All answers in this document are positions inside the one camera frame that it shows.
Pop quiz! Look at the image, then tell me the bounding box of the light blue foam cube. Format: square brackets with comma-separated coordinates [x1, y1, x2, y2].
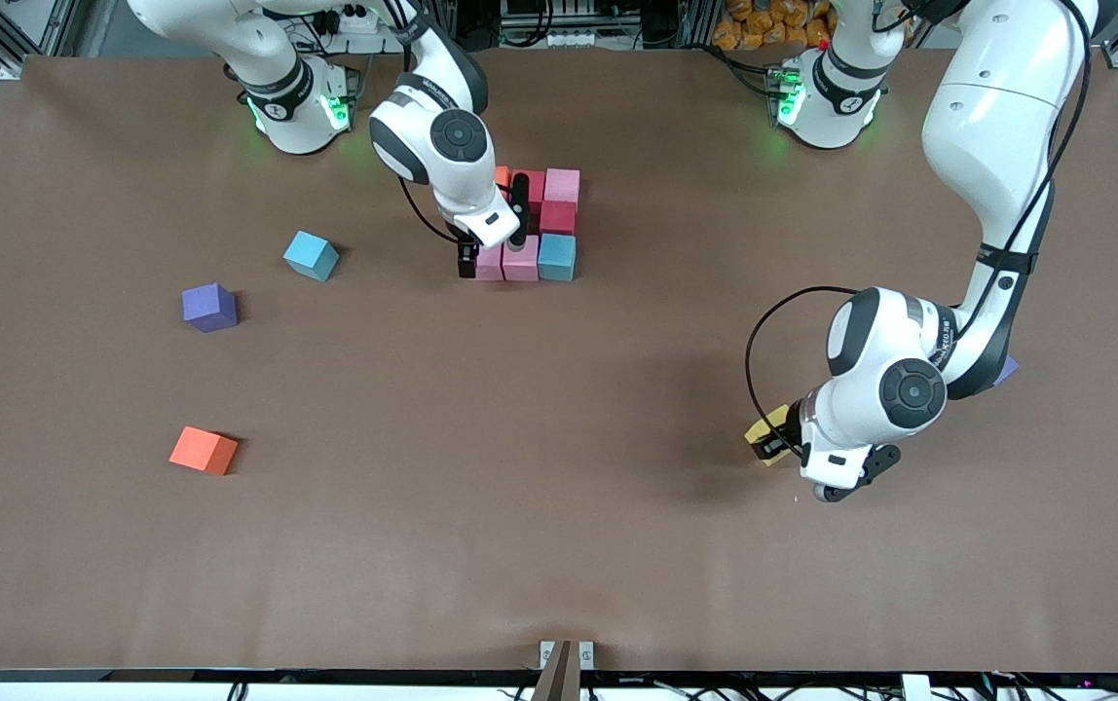
[538, 234, 578, 283]
[282, 230, 341, 283]

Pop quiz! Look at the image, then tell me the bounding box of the yellow foam cube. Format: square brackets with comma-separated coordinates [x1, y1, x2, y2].
[744, 403, 794, 466]

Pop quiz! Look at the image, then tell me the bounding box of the pile of orange objects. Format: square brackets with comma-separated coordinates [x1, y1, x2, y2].
[712, 0, 838, 52]

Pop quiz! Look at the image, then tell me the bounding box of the paper table cover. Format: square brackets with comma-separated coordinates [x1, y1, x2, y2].
[0, 49, 1118, 673]

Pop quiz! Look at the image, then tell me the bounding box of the black base cable bundle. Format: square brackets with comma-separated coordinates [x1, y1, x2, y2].
[705, 44, 779, 96]

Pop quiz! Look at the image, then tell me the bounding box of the metal mounting bracket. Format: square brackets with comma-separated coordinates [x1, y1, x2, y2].
[539, 639, 596, 701]

